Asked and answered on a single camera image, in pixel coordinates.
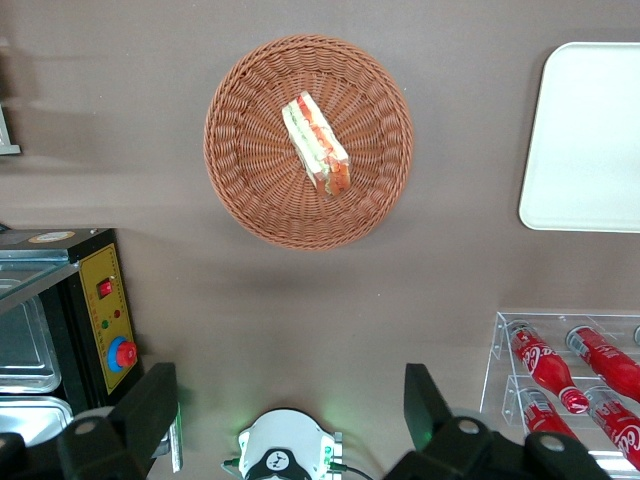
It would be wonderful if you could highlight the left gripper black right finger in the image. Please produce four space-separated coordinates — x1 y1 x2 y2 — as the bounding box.
383 363 527 480

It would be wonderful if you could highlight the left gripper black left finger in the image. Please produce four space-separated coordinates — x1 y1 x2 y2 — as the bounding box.
56 362 180 480

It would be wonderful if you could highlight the triangle sandwich with tomato filling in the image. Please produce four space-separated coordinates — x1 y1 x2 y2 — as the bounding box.
281 91 351 197

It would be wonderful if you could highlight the steel warmer pan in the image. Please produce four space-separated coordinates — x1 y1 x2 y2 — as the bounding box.
0 395 75 447
0 294 62 396

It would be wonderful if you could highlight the black food warmer yellow panel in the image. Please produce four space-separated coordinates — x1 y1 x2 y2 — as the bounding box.
0 227 184 474

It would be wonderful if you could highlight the clear acrylic bottle rack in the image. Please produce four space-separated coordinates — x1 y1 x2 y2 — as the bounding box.
479 310 640 474

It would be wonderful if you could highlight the grey metal snack rack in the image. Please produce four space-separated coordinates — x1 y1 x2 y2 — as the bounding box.
0 103 22 156

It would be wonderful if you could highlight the red cola bottle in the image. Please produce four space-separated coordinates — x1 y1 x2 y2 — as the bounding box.
518 387 579 442
566 324 640 404
506 323 590 415
584 386 640 470

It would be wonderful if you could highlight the large round brown wicker basket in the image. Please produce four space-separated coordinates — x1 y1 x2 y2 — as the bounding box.
203 33 415 251

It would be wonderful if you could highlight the beige rectangular serving tray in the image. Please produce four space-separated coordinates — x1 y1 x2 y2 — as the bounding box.
518 42 640 234

